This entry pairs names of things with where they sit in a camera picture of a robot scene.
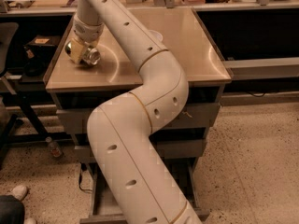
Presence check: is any black box with label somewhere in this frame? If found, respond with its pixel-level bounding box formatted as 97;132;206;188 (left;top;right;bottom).
25;35;61;59

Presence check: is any open bottom drawer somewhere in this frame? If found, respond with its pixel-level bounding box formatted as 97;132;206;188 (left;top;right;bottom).
79;159;210;224

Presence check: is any black office chair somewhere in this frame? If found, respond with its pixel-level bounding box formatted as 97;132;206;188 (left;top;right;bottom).
0;22;19;167

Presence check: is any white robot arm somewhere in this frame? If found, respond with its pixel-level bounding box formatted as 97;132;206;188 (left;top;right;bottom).
74;0;202;224

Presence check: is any black cable on floor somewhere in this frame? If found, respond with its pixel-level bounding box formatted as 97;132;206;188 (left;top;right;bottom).
78;163;93;194

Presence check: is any plastic bottle on floor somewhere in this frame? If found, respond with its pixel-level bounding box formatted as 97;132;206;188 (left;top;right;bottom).
45;137;63;158

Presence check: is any white shoe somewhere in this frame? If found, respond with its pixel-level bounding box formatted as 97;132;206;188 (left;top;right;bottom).
11;185;28;201

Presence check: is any dark trouser leg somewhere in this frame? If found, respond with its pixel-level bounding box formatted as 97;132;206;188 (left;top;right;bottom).
0;195;25;224

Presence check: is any white ceramic bowl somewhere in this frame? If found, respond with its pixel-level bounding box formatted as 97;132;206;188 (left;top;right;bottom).
149;30;163;42

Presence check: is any top drawer front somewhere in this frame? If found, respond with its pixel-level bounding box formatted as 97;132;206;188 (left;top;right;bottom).
56;103;220;134

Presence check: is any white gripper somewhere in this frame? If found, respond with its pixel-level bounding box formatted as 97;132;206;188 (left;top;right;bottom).
69;13;104;63

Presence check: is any green soda can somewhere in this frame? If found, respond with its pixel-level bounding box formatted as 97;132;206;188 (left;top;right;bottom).
64;38;101;67

